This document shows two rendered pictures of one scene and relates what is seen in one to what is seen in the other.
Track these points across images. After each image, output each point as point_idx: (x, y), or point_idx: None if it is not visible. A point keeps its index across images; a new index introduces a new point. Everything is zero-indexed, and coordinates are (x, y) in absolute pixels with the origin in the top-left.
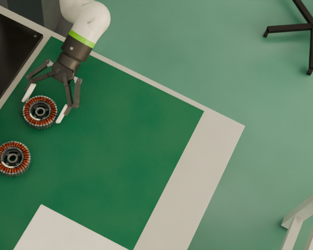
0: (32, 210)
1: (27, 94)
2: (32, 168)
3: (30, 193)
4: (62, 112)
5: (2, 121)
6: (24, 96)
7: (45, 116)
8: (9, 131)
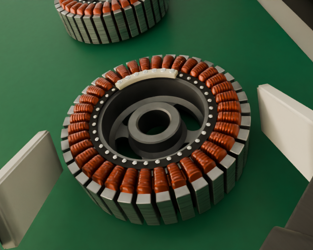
0: (8, 1)
1: (274, 103)
2: (58, 34)
3: (29, 11)
4: (9, 161)
5: (250, 41)
6: (277, 90)
7: (136, 157)
8: (199, 40)
